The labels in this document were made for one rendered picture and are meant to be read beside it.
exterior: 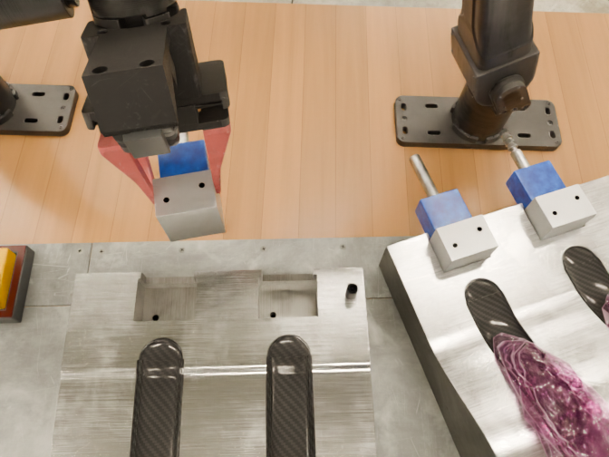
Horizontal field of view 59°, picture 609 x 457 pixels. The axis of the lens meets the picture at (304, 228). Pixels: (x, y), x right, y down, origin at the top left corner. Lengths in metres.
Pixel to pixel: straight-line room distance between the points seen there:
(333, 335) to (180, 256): 0.21
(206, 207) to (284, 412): 0.18
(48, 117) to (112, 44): 0.39
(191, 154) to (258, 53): 0.30
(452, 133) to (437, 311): 0.25
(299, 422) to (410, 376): 0.15
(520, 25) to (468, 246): 0.20
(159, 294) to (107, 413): 0.11
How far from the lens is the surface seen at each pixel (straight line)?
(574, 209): 0.59
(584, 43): 0.86
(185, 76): 0.38
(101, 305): 0.51
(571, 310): 0.57
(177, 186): 0.45
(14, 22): 0.40
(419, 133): 0.67
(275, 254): 0.59
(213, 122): 0.40
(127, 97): 0.31
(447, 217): 0.55
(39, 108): 0.75
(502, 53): 0.56
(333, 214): 0.61
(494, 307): 0.55
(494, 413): 0.49
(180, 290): 0.52
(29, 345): 0.62
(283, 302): 0.51
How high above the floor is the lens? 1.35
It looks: 65 degrees down
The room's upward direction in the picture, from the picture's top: 2 degrees clockwise
